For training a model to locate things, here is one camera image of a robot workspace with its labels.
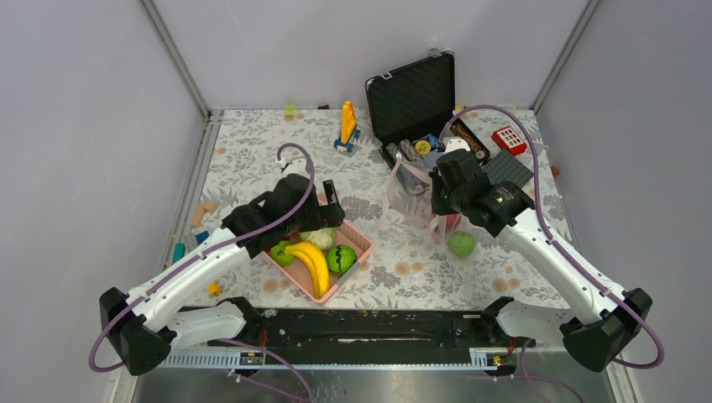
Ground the green cabbage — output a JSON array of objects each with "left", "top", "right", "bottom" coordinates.
[{"left": 300, "top": 228, "right": 338, "bottom": 251}]

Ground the dark green watermelon ball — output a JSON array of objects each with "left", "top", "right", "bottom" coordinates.
[{"left": 326, "top": 244, "right": 358, "bottom": 275}]

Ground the clear zip top bag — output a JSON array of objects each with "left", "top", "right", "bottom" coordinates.
[{"left": 386, "top": 154, "right": 474, "bottom": 259}]

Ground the light green round fruit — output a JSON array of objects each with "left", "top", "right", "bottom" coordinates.
[{"left": 447, "top": 231, "right": 476, "bottom": 259}]

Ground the red apple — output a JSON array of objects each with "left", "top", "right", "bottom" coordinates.
[{"left": 445, "top": 214, "right": 462, "bottom": 233}]

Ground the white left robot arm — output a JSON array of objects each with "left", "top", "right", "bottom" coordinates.
[{"left": 99, "top": 158, "right": 345, "bottom": 375}]

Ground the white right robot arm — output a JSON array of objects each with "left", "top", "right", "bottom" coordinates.
[{"left": 429, "top": 138, "right": 652, "bottom": 372}]

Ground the pink plastic basket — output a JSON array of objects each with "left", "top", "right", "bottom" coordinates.
[{"left": 263, "top": 221, "right": 374, "bottom": 306}]

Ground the grey studded building plate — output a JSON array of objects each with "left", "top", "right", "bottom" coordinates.
[{"left": 482, "top": 151, "right": 534, "bottom": 188}]

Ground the yellow banana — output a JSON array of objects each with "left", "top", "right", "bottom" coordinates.
[{"left": 285, "top": 241, "right": 330, "bottom": 300}]

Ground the green pepper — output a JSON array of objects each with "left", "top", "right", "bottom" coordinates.
[{"left": 270, "top": 240, "right": 296, "bottom": 267}]

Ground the yellow toy block vehicle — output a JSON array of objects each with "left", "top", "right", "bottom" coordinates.
[{"left": 333, "top": 101, "right": 361, "bottom": 153}]

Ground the red toy block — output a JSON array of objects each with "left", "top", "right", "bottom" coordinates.
[{"left": 491, "top": 126, "right": 527, "bottom": 156}]

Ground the tan wooden block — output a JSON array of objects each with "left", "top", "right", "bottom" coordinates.
[{"left": 189, "top": 201, "right": 218, "bottom": 228}]

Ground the black poker chip case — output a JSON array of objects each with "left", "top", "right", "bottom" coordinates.
[{"left": 364, "top": 49, "right": 491, "bottom": 179}]

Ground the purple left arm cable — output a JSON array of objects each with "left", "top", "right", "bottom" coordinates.
[{"left": 87, "top": 143, "right": 317, "bottom": 374}]

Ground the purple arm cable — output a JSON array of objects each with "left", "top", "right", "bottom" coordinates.
[
  {"left": 87, "top": 143, "right": 317, "bottom": 374},
  {"left": 437, "top": 104, "right": 666, "bottom": 371}
]

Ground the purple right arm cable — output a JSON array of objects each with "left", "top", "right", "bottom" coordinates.
[{"left": 437, "top": 104, "right": 666, "bottom": 371}]

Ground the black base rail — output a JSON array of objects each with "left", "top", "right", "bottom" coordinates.
[{"left": 235, "top": 297, "right": 525, "bottom": 366}]

